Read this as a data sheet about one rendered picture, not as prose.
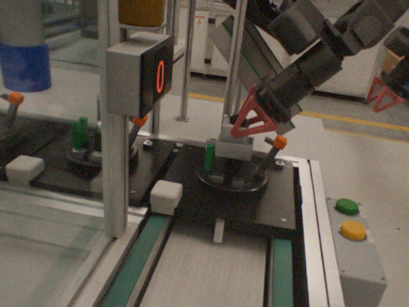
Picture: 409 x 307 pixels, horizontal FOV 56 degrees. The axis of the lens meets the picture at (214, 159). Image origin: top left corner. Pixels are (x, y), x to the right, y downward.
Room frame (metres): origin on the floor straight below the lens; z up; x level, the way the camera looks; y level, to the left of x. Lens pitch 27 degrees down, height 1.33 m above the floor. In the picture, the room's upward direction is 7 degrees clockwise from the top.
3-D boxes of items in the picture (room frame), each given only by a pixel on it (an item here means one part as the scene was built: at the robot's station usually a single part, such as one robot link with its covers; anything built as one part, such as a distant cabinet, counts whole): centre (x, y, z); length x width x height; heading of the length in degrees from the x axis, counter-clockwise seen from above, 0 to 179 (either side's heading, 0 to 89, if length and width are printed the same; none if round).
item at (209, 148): (0.62, 0.01, 1.01); 0.01 x 0.01 x 0.05; 84
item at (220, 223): (0.50, -0.02, 0.95); 0.01 x 0.01 x 0.04; 84
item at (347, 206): (0.59, -0.25, 0.96); 0.04 x 0.04 x 0.02
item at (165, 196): (0.54, 0.07, 0.97); 0.05 x 0.05 x 0.04; 84
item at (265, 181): (0.63, -0.03, 0.98); 0.14 x 0.14 x 0.02
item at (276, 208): (0.63, -0.03, 0.96); 0.24 x 0.24 x 0.02; 84
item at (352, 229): (0.52, -0.24, 0.96); 0.04 x 0.04 x 0.02
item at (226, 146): (0.63, -0.02, 1.06); 0.08 x 0.04 x 0.07; 84
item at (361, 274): (0.52, -0.24, 0.93); 0.21 x 0.07 x 0.06; 174
